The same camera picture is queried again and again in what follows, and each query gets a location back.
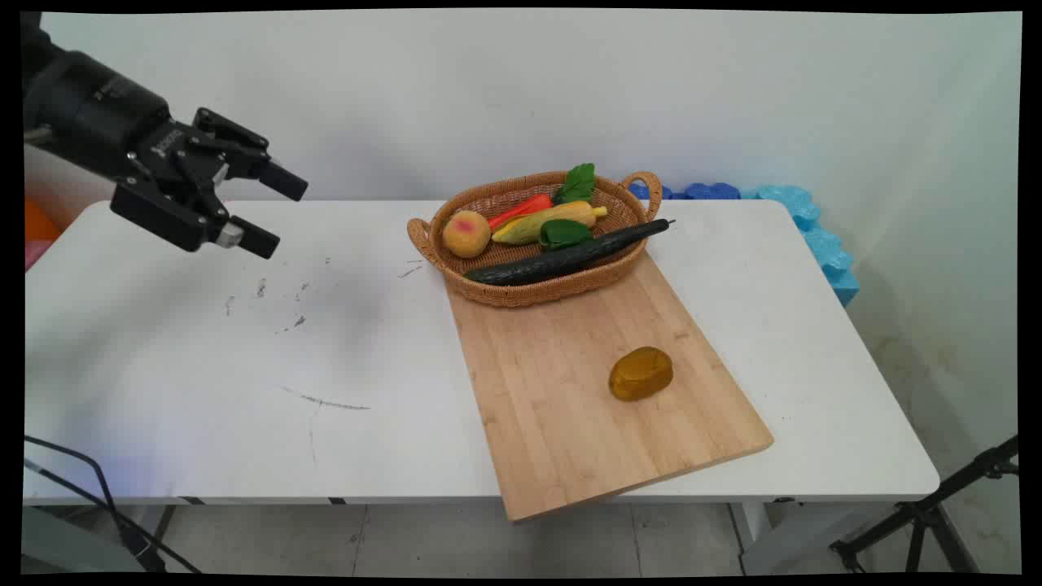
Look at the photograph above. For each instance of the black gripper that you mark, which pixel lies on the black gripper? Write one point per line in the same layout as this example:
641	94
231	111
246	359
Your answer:
106	114

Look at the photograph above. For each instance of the brown-yellow toy potato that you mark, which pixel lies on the brown-yellow toy potato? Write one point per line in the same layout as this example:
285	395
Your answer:
641	373

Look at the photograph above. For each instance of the orange object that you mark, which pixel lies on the orange object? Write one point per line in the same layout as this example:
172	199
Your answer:
39	221

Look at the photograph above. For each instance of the toy peach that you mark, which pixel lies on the toy peach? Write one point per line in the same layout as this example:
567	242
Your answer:
466	233

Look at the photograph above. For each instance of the toy carrot with green leaves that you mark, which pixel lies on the toy carrot with green leaves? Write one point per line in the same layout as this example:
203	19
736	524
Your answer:
521	210

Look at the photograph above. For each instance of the toy corn with green husk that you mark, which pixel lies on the toy corn with green husk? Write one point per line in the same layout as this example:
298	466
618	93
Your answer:
553	221

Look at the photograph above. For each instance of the green toy leafy vegetable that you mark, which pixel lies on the green toy leafy vegetable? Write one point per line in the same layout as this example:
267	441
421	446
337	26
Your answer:
563	233

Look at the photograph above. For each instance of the dark green toy cucumber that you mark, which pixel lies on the dark green toy cucumber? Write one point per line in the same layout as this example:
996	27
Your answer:
562	259

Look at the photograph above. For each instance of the wooden cutting board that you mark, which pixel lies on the wooden cutting board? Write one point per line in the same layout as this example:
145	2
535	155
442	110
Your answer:
570	407

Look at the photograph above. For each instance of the light blue foam piece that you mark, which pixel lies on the light blue foam piece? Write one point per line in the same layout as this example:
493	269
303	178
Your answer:
822	244

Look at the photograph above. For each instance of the white table leg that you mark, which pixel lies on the white table leg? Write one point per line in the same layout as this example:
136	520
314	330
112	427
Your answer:
753	533

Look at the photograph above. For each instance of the black tripod stand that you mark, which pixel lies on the black tripod stand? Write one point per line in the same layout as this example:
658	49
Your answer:
920	513

